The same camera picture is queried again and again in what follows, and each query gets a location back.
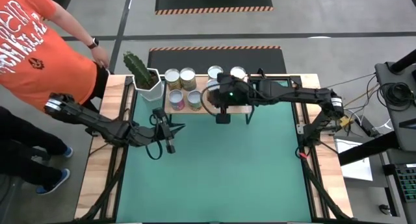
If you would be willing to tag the green cactus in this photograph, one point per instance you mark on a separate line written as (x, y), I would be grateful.
(136, 66)

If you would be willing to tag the wooden shelf black legs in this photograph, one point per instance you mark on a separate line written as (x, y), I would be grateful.
(242, 110)

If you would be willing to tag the black wristwatch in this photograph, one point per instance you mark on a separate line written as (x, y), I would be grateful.
(93, 43)

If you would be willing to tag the black computer mouse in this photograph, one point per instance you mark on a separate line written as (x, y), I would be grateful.
(385, 209)

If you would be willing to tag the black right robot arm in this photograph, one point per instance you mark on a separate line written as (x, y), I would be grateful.
(292, 94)

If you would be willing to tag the backlit keyboard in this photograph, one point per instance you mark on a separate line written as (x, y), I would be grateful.
(408, 183)

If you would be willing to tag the green beans can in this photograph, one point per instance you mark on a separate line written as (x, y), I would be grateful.
(172, 76)

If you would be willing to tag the pink chicken soup can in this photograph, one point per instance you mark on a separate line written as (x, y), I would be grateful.
(177, 97)

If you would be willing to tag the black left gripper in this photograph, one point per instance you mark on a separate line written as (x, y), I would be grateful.
(156, 133)

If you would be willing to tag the black floor mat hazard stripes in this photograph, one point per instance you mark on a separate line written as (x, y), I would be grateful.
(266, 60)
(65, 0)
(211, 0)

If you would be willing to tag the grey equipment cart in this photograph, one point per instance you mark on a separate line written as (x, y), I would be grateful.
(383, 73)

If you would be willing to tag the silver metal bracket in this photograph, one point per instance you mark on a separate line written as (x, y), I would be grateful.
(299, 129)

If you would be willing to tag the black round pole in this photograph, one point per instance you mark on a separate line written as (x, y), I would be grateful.
(404, 61)

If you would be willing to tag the corn can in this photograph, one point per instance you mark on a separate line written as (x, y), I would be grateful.
(215, 71)

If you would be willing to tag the yellow-green label can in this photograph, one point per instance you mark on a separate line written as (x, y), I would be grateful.
(194, 98)

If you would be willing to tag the white plant pot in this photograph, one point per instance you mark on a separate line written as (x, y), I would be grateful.
(156, 93)

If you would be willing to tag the white paper sheet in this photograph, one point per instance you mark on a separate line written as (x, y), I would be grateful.
(357, 170)

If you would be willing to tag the green table mat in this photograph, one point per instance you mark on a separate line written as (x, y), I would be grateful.
(195, 198)

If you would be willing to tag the orange pineapple can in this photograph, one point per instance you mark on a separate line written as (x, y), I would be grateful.
(238, 71)

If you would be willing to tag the black diagonal stand beam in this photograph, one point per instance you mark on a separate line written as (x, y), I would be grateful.
(367, 150)

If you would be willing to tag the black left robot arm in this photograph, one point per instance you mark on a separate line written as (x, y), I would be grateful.
(97, 123)

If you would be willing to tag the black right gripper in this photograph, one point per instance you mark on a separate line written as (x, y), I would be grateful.
(230, 94)

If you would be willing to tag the black power strip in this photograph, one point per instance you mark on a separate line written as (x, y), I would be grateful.
(369, 130)

